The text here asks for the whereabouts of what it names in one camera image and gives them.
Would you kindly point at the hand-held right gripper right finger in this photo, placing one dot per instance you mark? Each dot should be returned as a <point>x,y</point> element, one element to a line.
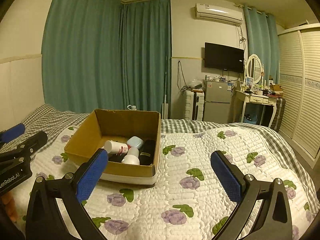
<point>225,177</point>

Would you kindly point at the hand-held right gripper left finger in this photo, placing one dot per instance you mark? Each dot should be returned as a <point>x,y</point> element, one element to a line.
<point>91,175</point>

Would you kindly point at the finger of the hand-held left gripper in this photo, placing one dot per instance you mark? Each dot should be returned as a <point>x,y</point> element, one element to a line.
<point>35,141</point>
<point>13,132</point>

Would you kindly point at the white bottle red label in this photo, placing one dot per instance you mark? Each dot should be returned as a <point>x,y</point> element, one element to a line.
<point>116,148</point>

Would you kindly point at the small white bottle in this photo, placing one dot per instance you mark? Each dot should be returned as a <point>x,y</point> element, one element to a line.
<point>131,158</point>

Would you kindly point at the light blue earbuds case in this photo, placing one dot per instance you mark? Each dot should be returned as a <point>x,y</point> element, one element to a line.
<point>135,142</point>

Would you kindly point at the black cylindrical device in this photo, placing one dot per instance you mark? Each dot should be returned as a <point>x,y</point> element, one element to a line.
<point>147,153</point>

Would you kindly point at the person's left hand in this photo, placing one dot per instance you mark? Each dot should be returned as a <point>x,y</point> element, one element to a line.
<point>10,206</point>

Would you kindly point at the white floral quilt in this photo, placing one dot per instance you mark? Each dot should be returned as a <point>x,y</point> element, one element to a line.
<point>187,192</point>

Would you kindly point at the blue bin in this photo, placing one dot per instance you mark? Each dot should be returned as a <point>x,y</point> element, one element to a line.
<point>249,119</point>

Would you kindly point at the silver small fridge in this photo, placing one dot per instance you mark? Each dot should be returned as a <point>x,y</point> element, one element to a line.
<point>216,102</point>

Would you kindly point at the white suitcase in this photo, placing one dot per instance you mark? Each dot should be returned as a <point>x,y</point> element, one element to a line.
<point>192,105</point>

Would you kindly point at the dark checked suitcase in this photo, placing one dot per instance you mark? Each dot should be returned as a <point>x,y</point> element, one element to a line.
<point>278,115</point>

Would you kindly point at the white vanity table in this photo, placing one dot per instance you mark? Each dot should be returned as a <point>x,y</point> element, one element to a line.
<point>255,98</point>

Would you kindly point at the clear plastic bag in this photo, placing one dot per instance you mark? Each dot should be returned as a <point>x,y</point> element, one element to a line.
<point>196,83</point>

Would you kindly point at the small brown cardboard box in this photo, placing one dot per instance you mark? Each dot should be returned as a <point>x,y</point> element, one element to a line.
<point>276,88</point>

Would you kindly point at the green curtain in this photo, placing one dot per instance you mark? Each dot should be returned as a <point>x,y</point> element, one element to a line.
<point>100,55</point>

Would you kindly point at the white oval vanity mirror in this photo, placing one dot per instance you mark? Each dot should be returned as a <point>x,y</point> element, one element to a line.
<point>253,67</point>

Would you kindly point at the white slatted wardrobe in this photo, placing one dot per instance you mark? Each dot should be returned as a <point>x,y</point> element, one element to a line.
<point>300,87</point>

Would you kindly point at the light teal curtain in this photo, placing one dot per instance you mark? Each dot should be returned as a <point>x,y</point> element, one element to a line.
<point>262,45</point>

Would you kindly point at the white air conditioner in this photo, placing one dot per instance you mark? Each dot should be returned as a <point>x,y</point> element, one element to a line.
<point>218,13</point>

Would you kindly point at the black wall television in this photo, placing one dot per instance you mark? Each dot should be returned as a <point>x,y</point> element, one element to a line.
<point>223,57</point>

